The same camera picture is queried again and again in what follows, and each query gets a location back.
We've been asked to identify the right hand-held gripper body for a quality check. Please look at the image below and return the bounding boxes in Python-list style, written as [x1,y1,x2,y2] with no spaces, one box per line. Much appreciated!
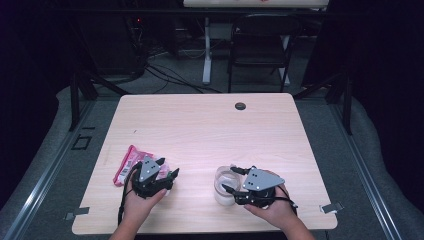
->
[232,165,286,209]

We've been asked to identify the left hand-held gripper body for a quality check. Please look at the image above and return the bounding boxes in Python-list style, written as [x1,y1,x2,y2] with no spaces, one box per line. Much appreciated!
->
[131,156,175,200]

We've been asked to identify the clear jar with beige rim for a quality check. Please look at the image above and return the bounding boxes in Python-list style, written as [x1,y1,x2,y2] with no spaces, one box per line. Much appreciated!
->
[213,164,246,207]

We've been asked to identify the pink white green plastic bag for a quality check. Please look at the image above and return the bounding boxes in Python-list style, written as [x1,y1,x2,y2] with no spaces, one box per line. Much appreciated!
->
[112,144,172,196]

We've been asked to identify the person's right hand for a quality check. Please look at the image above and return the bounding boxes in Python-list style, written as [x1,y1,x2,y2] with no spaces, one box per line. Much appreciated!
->
[244,170,298,231]

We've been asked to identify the person's left hand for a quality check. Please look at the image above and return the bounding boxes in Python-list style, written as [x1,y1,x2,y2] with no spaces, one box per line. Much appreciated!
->
[116,185,168,231]

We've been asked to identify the grey tape piece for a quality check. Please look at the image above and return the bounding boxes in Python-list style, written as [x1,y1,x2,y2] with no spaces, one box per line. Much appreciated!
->
[319,201,345,215]
[64,206,91,222]

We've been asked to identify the black metal stand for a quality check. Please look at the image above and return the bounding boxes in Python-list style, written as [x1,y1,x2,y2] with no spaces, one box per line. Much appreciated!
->
[68,71,132,132]
[292,71,354,136]

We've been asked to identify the white table leg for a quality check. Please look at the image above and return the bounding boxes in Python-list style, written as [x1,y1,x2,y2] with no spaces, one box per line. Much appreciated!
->
[201,17,214,86]

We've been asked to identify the black folding chair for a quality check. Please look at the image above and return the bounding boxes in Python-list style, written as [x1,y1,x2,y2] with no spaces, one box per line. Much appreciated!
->
[227,13,303,94]

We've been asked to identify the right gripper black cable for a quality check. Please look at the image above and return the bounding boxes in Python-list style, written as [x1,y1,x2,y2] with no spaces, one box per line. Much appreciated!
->
[272,184,299,216]

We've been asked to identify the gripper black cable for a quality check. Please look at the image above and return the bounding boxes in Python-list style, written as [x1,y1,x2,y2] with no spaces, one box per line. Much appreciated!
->
[272,184,299,216]
[116,162,142,226]

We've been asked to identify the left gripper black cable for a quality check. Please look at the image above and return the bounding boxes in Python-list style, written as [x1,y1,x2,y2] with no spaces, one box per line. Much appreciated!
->
[116,162,142,226]

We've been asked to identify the black floor cables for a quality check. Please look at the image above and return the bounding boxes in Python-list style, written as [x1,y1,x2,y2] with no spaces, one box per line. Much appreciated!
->
[144,63,223,95]

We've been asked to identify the grey metal floor rail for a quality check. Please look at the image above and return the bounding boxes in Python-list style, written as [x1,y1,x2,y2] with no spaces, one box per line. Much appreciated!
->
[2,99,98,240]
[328,99,403,240]

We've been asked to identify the black horizontal frame bar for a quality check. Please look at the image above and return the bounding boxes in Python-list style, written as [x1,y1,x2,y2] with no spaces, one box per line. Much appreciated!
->
[55,7,368,16]

